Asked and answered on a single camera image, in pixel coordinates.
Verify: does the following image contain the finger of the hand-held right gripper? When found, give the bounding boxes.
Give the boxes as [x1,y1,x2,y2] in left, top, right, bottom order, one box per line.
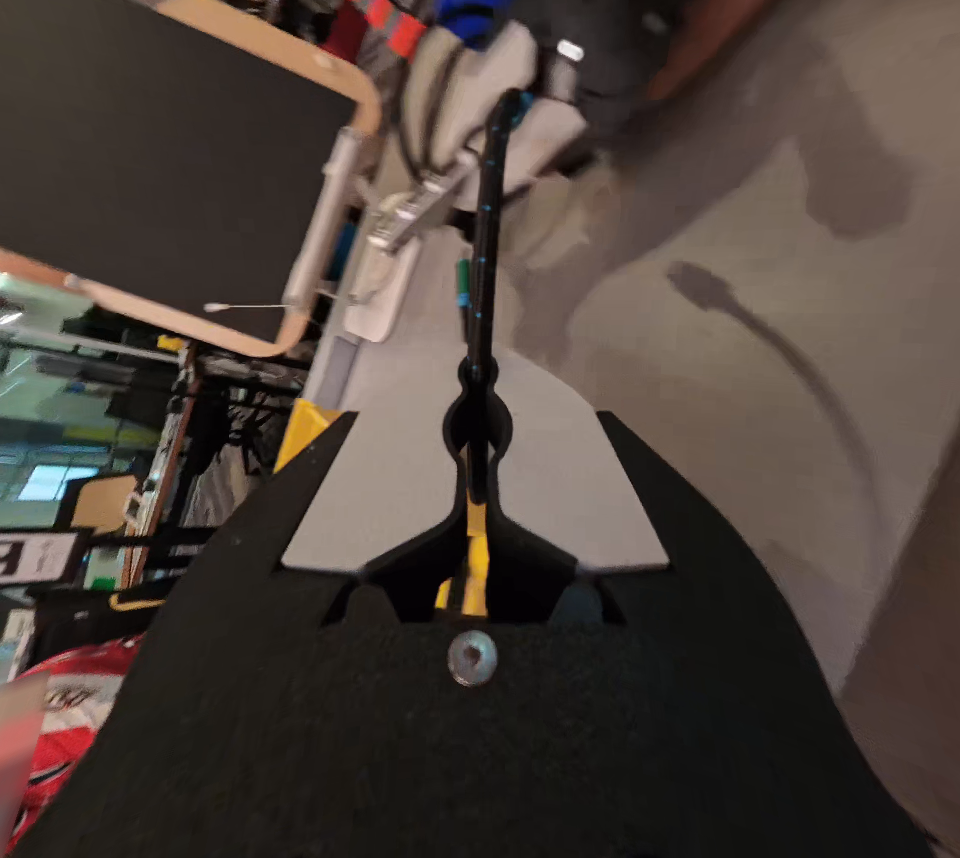
[498,100,590,193]
[408,21,541,157]

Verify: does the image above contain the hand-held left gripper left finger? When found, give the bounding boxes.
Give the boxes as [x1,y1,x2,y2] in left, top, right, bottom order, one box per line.
[279,363,479,622]

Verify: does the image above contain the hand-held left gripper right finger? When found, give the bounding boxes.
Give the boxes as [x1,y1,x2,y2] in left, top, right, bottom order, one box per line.
[486,348,671,623]

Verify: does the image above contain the yellow plastic bin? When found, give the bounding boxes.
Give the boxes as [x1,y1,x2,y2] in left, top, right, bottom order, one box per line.
[273,399,492,617]

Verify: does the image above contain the grey hdmi switch box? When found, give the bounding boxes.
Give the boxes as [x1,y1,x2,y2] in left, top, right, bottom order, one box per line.
[366,171,481,253]

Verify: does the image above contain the grey desk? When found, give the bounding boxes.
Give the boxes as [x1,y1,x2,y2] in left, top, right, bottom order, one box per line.
[300,0,960,724]

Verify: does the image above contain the orange traffic cone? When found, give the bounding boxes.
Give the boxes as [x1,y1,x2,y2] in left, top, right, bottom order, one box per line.
[322,0,430,60]

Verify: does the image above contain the black chair with wooden back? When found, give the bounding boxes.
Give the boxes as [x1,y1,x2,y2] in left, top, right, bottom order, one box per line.
[71,475,144,536]

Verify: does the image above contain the black backpack with yellow trim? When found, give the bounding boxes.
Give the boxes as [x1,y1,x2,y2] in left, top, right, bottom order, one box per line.
[30,576,177,656]

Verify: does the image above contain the black board with wooden rim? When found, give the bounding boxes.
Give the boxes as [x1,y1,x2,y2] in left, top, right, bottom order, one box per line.
[0,0,384,358]

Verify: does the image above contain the printed tag sign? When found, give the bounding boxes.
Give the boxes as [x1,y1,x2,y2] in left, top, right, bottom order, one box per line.
[0,531,80,585]

